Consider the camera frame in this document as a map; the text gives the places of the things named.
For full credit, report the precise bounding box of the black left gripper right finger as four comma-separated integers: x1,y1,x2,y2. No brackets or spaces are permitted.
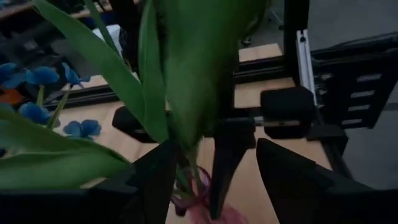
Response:
256,139,398,224

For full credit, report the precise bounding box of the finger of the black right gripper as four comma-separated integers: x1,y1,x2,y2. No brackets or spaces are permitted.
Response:
210,121,256,220

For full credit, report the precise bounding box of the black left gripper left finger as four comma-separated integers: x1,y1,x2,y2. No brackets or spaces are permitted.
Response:
0,140,178,224

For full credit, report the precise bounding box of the pink ribbed glass vase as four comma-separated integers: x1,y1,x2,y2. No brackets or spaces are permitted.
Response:
170,164,249,224

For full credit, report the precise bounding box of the blue artificial flower bunch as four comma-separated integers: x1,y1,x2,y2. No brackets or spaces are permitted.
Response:
0,61,103,142

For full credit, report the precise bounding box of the white appliance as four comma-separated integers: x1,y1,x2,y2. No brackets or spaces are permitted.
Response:
91,24,123,60

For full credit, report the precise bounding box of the orange-red fabric panel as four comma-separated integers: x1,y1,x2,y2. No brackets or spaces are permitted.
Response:
0,89,25,106

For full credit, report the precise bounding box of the silver aluminium post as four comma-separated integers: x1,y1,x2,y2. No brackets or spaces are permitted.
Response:
295,29,317,106

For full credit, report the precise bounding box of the black aluminium table frame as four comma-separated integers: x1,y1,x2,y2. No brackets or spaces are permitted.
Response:
43,0,354,180

